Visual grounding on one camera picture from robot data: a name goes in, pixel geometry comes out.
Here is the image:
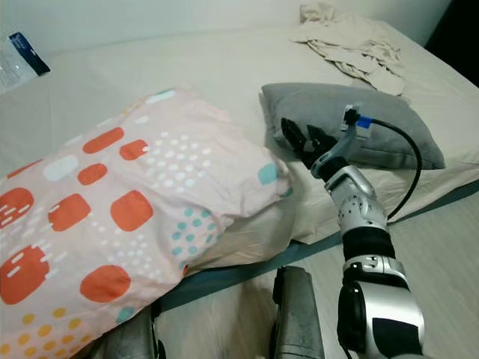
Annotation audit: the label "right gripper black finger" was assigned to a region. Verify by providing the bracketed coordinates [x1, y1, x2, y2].
[303, 125, 330, 156]
[281, 116, 314, 150]

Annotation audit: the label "pink patterned pillow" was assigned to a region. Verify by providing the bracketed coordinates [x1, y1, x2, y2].
[0, 88, 293, 359]

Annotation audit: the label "grey pillow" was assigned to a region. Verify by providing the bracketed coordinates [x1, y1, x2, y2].
[260, 82, 446, 171]

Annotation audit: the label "beige crumpled clothes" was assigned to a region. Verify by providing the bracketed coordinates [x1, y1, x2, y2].
[292, 2, 406, 96]

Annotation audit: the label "white bed mattress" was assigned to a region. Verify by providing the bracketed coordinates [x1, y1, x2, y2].
[0, 19, 479, 248]

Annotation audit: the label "grey right robot leg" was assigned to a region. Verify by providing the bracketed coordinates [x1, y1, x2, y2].
[272, 266, 334, 359]

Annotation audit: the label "grey robot leg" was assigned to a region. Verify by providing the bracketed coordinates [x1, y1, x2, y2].
[112, 303, 165, 359]
[272, 266, 334, 359]

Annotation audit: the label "black suitcase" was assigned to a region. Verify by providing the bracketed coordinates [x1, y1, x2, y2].
[423, 0, 479, 68]

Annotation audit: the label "blue white plastic package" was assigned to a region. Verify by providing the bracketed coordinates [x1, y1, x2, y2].
[0, 31, 51, 94]

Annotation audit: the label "grey left robot leg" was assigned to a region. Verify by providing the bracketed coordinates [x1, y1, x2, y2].
[112, 303, 165, 359]

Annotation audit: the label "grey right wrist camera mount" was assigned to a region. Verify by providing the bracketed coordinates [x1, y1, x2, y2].
[322, 105, 367, 173]

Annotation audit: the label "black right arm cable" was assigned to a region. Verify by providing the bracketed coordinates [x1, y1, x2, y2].
[363, 116, 422, 221]

